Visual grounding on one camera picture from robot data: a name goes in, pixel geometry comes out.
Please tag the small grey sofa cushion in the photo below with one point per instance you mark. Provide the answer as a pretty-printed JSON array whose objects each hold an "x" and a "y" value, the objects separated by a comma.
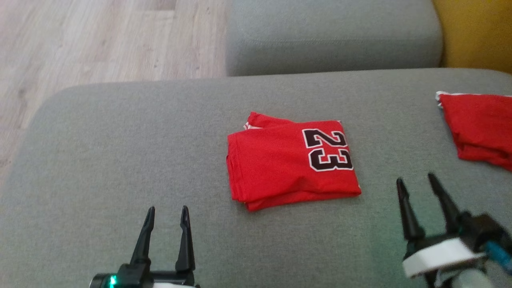
[{"x": 332, "y": 36}]

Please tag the large grey sofa seat cushion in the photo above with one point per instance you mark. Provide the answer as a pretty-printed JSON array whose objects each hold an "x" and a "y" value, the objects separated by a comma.
[{"x": 120, "y": 160}]

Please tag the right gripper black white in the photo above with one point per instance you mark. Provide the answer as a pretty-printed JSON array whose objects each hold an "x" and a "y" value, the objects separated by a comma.
[{"x": 476, "y": 230}]

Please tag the red basketball jersey number 23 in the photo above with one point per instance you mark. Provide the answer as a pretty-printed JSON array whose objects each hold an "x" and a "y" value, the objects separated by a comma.
[{"x": 280, "y": 164}]

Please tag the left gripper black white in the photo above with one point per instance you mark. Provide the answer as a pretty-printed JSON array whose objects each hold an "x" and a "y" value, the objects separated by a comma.
[{"x": 136, "y": 278}]

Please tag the mustard yellow upholstered panel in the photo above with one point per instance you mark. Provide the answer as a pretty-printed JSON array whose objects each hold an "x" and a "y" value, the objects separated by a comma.
[{"x": 476, "y": 32}]

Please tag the red shorts with white stripe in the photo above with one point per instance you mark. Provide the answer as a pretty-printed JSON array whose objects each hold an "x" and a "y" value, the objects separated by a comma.
[{"x": 480, "y": 124}]

